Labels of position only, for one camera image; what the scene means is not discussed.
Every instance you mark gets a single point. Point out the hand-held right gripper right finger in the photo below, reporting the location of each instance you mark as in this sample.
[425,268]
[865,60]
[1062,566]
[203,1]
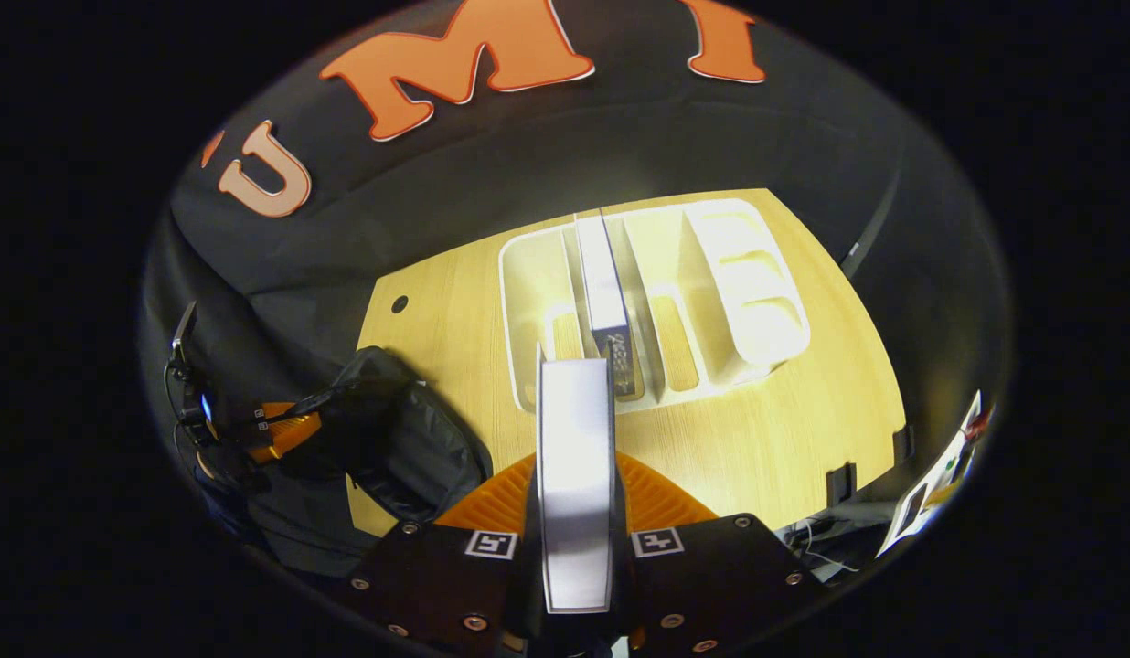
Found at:
[711,585]

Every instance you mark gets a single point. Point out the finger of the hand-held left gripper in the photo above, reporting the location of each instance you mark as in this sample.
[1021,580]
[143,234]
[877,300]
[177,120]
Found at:
[291,429]

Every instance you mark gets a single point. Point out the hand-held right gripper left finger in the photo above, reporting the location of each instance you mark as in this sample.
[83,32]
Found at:
[437,576]

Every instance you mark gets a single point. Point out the black schoolbag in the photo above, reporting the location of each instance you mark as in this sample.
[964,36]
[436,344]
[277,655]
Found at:
[419,448]

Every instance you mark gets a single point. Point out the white plastic bookshelf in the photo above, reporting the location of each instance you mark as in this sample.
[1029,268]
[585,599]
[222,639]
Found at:
[748,302]

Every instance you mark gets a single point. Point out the blue cover book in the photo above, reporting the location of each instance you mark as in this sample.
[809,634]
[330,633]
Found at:
[602,283]

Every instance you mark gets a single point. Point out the white printed sheet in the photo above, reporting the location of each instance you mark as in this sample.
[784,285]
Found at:
[931,484]

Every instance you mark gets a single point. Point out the black table edge bracket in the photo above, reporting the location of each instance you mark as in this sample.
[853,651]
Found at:
[903,443]
[841,484]

